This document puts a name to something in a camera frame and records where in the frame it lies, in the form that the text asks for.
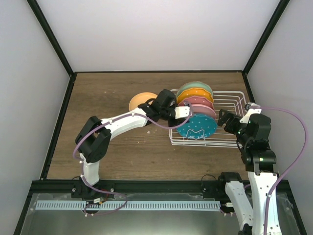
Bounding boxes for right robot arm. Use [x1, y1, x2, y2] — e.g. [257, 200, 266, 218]
[217, 109, 282, 235]

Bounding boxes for pale yellow plate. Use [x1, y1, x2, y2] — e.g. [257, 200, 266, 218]
[129, 92, 157, 111]

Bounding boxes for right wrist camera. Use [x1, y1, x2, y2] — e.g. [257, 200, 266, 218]
[240, 102, 262, 123]

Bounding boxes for mint green plate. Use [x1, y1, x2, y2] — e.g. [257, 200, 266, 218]
[176, 81, 214, 97]

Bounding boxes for light pink plate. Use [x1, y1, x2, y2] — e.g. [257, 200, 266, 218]
[191, 104, 216, 119]

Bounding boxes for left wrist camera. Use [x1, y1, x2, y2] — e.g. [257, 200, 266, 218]
[175, 106, 190, 119]

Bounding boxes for white slotted cable duct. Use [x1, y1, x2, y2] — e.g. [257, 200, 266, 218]
[35, 200, 221, 212]

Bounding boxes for blue polka dot plate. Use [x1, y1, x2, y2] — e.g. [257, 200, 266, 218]
[177, 114, 218, 140]

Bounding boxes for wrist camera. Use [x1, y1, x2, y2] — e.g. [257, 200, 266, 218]
[175, 106, 190, 119]
[240, 102, 262, 123]

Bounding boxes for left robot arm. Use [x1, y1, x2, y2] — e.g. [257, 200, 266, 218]
[73, 89, 217, 198]

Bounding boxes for white wire dish rack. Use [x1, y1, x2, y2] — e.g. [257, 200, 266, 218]
[169, 91, 246, 148]

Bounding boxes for dark pink polka dot plate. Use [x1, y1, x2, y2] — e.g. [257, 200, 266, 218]
[179, 95, 214, 109]

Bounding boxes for black aluminium frame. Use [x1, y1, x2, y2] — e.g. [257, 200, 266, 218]
[13, 0, 308, 235]

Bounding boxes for orange polka dot plate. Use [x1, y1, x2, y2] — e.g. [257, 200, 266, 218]
[177, 88, 214, 103]

